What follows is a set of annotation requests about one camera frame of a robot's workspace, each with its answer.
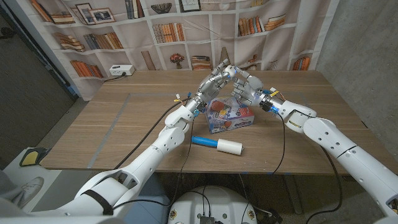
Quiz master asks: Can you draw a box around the blue handled white lint roller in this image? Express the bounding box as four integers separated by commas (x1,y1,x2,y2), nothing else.
190,135,244,156

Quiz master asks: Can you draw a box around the printed bookshelf backdrop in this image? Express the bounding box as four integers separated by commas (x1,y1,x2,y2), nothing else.
6,0,341,102

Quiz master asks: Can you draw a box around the white floor board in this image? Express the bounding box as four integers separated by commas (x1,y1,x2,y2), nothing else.
2,147,81,212

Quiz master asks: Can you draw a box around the grey table leg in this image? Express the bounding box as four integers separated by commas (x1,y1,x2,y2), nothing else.
282,174,304,215

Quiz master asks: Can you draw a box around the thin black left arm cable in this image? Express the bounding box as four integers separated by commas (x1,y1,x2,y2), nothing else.
111,118,195,210

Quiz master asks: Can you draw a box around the white power strip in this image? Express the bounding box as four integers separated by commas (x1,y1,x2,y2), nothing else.
109,64,136,77

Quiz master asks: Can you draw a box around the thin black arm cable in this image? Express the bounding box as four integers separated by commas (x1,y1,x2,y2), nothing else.
272,112,287,175
111,118,195,210

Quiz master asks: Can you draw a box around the white AirPods case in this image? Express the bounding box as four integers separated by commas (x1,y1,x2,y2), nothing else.
224,65,238,78

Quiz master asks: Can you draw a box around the yellow and black floor object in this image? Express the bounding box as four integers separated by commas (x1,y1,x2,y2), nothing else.
19,147,50,167

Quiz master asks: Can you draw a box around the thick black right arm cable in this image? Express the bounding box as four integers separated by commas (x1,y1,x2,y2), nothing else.
304,108,345,224

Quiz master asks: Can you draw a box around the black power strip cable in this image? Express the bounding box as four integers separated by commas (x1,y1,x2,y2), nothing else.
102,72,127,84

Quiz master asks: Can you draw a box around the white sneaker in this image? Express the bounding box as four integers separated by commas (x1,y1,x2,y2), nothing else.
18,176,45,206

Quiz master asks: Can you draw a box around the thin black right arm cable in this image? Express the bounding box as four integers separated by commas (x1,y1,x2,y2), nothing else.
272,112,287,175

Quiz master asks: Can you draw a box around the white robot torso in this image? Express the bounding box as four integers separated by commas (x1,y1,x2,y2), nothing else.
167,185,258,224

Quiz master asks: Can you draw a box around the person's grey trouser leg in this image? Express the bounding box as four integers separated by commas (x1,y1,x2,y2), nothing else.
0,169,22,212

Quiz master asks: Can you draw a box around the colourful Snap Circuits box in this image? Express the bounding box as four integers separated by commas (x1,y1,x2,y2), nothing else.
204,96,255,135

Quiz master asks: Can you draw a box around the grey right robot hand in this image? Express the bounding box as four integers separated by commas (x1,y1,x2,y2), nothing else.
231,66,282,113

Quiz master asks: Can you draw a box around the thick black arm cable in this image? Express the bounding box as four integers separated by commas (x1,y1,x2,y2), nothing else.
304,108,345,224
113,96,192,170

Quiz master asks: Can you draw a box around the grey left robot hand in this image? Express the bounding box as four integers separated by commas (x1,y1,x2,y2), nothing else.
186,58,238,114

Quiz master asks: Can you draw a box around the blue grey stool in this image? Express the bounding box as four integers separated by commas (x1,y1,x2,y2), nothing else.
124,172,172,224

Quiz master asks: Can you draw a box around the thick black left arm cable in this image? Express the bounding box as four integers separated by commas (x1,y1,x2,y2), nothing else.
113,96,192,170

